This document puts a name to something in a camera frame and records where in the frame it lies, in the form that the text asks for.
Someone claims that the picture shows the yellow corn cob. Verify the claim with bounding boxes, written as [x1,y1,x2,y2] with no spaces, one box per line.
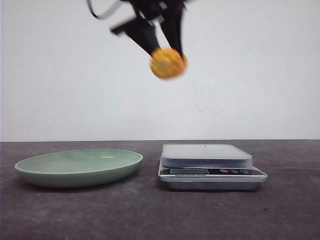
[149,47,188,80]

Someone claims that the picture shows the light green plate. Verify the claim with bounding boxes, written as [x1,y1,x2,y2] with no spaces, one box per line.
[14,149,143,188]

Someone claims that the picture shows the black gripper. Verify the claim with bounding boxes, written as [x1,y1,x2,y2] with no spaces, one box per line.
[110,0,187,59]

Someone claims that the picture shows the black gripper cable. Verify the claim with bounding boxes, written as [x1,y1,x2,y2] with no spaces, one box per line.
[86,0,121,21]

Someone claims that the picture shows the silver digital kitchen scale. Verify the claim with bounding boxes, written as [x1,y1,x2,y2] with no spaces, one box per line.
[158,143,268,191]

